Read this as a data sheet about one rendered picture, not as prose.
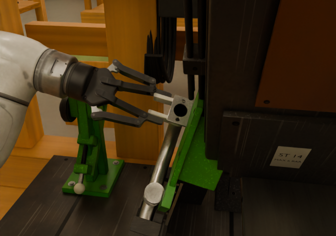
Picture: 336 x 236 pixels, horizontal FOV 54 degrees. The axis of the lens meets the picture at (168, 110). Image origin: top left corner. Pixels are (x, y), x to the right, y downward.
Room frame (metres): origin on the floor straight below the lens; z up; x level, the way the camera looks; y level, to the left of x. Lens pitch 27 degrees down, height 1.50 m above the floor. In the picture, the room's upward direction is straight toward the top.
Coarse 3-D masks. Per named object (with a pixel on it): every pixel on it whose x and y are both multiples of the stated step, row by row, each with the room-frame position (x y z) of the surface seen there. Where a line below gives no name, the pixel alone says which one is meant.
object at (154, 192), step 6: (150, 186) 0.48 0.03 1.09; (156, 186) 0.48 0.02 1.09; (162, 186) 0.48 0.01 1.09; (144, 192) 0.47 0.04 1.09; (150, 192) 0.47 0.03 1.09; (156, 192) 0.47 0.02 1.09; (162, 192) 0.47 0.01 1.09; (144, 198) 0.51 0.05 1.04; (150, 198) 0.46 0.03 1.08; (156, 198) 0.46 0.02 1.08; (150, 204) 0.50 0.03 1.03; (156, 204) 0.50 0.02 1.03
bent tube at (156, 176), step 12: (180, 96) 0.58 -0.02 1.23; (180, 108) 0.59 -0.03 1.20; (168, 120) 0.55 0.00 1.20; (180, 120) 0.55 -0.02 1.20; (168, 132) 0.62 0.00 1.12; (168, 144) 0.62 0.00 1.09; (168, 156) 0.61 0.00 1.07; (156, 168) 0.59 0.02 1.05; (156, 180) 0.56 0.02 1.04; (144, 204) 0.53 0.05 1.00; (144, 216) 0.51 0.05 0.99
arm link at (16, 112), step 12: (0, 108) 0.53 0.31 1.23; (12, 108) 0.55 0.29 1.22; (24, 108) 0.58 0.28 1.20; (0, 120) 0.52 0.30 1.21; (12, 120) 0.54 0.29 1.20; (0, 132) 0.51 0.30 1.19; (12, 132) 0.54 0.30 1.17; (0, 144) 0.51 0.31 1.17; (12, 144) 0.54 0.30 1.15; (0, 156) 0.51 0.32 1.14
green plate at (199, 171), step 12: (204, 96) 0.49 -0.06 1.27; (192, 108) 0.54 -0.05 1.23; (192, 120) 0.46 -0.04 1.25; (192, 132) 0.45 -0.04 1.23; (180, 144) 0.52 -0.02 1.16; (192, 144) 0.47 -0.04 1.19; (204, 144) 0.46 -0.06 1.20; (180, 156) 0.46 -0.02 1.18; (192, 156) 0.47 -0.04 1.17; (204, 156) 0.46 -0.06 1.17; (180, 168) 0.46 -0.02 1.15; (192, 168) 0.47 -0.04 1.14; (204, 168) 0.46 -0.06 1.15; (216, 168) 0.46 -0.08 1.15; (168, 180) 0.51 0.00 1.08; (192, 180) 0.47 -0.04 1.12; (204, 180) 0.46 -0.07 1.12; (216, 180) 0.46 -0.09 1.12
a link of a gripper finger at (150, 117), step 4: (140, 116) 0.56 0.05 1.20; (148, 116) 0.56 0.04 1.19; (152, 116) 0.56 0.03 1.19; (156, 116) 0.57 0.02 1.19; (144, 120) 0.56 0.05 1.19; (148, 120) 0.57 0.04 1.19; (152, 120) 0.56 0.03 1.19; (156, 120) 0.56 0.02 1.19; (160, 120) 0.56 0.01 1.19; (160, 124) 0.56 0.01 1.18
